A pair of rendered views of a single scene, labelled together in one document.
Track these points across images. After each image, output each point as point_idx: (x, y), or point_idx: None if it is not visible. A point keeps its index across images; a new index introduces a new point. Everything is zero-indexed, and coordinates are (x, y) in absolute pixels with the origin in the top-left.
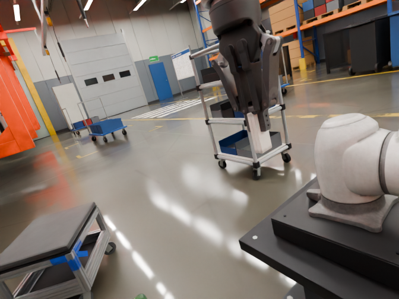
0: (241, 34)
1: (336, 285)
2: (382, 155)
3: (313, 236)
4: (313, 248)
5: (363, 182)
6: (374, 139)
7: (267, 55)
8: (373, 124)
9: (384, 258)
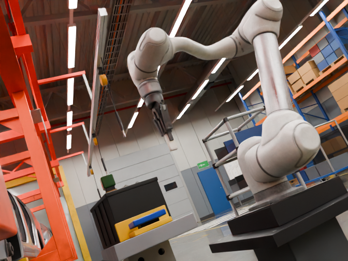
0: (155, 106)
1: (246, 236)
2: (257, 151)
3: (242, 218)
4: (246, 228)
5: (256, 172)
6: (256, 145)
7: (161, 111)
8: (257, 139)
9: (262, 207)
